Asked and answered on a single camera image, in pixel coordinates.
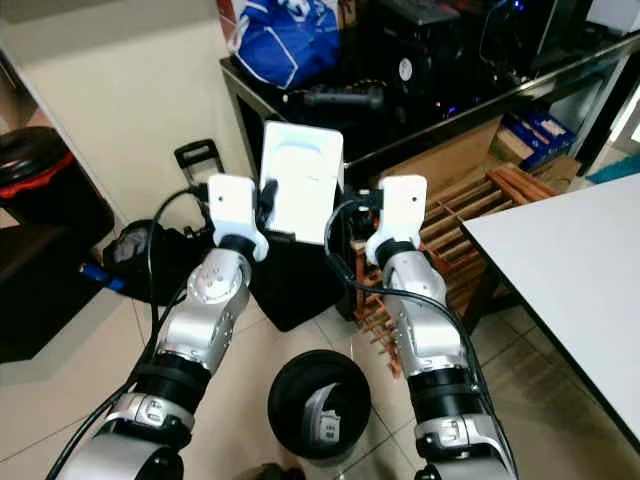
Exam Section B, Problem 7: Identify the wooden wine rack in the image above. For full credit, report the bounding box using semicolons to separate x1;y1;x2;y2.
352;162;558;377

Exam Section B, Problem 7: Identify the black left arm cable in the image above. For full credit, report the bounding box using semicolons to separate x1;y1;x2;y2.
45;188;213;480

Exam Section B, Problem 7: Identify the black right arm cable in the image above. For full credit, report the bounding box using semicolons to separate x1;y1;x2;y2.
324;196;496;401

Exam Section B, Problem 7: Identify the black trolley suitcase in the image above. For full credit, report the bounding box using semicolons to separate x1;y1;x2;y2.
174;138;348;332

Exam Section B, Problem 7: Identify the black pedal bin red trim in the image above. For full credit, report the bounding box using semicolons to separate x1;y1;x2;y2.
0;127;117;247

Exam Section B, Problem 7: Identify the black glossy table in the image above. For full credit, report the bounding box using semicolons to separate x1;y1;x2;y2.
219;30;640;321

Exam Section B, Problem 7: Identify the brown cardboard box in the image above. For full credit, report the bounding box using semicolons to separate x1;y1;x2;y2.
380;114;513;193

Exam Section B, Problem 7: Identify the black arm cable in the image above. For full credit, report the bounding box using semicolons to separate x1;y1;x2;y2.
324;196;496;401
45;188;213;480

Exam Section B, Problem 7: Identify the round black rubbish bin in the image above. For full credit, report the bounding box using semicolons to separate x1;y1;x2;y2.
266;350;372;462

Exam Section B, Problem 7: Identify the small black bag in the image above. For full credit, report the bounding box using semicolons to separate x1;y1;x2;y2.
105;220;193;303

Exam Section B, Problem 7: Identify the blue fabric bag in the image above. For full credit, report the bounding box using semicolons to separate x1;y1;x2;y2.
227;0;342;90

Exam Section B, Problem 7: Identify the blue printed box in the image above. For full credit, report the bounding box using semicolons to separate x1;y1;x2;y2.
499;108;577;167

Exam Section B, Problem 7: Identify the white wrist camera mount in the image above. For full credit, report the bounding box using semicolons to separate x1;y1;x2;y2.
364;175;430;267
206;174;272;262

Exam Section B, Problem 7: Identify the teal floor mat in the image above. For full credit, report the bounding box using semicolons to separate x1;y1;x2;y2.
585;150;640;187

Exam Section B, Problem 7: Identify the white rectangular box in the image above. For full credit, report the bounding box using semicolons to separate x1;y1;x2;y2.
259;120;347;245

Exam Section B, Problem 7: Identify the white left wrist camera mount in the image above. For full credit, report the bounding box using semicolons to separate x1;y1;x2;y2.
206;174;272;262

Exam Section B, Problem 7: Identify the white table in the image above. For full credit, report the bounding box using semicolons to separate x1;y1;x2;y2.
459;172;640;448

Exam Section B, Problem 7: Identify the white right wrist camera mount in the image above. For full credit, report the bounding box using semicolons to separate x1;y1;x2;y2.
364;175;430;267

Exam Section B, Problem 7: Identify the blue handle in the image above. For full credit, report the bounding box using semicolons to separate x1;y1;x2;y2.
80;262;127;292

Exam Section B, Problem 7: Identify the dark low cabinet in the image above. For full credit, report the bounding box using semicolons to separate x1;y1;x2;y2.
0;222;113;365

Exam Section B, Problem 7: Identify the white carton trash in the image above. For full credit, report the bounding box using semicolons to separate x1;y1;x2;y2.
300;383;348;447

